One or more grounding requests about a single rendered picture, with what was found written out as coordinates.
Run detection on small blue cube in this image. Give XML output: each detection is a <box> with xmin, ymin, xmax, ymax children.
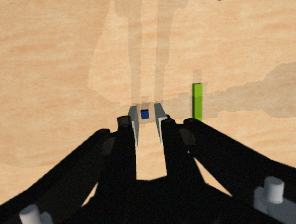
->
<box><xmin>141</xmin><ymin>109</ymin><xmax>149</xmax><ymax>119</ymax></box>

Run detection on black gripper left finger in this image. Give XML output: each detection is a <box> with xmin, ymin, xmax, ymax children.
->
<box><xmin>0</xmin><ymin>106</ymin><xmax>139</xmax><ymax>224</ymax></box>

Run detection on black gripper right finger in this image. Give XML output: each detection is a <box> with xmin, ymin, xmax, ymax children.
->
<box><xmin>154</xmin><ymin>103</ymin><xmax>296</xmax><ymax>224</ymax></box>

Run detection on lime green rod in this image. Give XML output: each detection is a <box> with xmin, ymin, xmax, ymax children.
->
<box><xmin>192</xmin><ymin>83</ymin><xmax>203</xmax><ymax>121</ymax></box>

